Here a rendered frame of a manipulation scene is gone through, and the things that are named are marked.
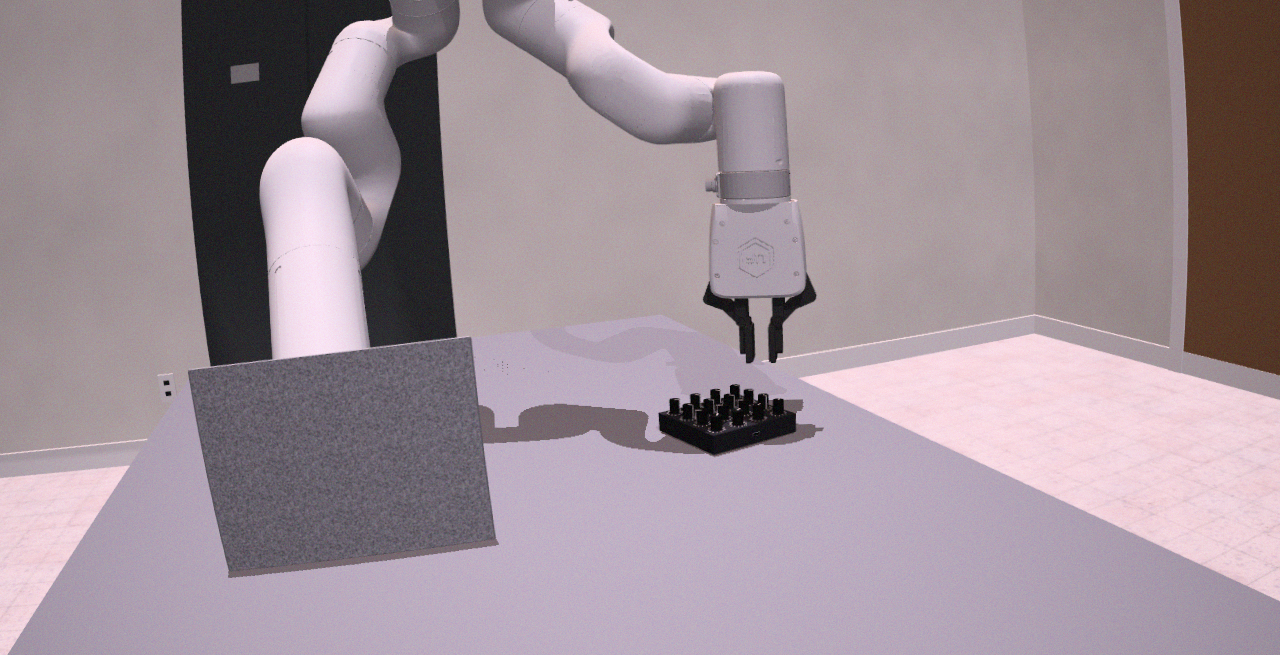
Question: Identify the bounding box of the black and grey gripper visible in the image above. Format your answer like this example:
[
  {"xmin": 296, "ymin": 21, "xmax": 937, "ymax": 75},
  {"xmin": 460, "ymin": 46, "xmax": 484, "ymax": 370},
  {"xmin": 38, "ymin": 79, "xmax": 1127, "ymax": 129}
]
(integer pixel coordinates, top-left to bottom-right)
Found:
[{"xmin": 703, "ymin": 196, "xmax": 817, "ymax": 363}]

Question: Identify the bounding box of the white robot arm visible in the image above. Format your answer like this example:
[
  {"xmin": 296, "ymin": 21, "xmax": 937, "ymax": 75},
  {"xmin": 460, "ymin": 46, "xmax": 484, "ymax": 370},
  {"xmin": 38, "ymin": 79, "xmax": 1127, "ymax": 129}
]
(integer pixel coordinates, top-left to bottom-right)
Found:
[{"xmin": 259, "ymin": 0, "xmax": 791, "ymax": 359}]

